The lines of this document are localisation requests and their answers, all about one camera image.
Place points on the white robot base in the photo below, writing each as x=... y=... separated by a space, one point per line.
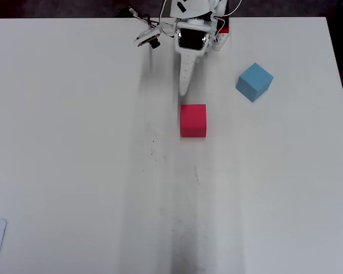
x=221 y=41

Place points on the blue foam cube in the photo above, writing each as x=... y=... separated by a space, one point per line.
x=254 y=81

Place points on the black and red clamp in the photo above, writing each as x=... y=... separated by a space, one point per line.
x=225 y=30

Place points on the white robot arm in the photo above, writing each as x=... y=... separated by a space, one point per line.
x=194 y=8

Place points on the dark motor controller board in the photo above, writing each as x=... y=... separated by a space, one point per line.
x=124 y=11

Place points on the red foam cube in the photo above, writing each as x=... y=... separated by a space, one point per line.
x=193 y=120

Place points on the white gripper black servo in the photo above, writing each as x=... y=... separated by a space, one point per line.
x=190 y=41

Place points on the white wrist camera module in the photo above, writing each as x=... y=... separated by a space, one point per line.
x=145 y=35

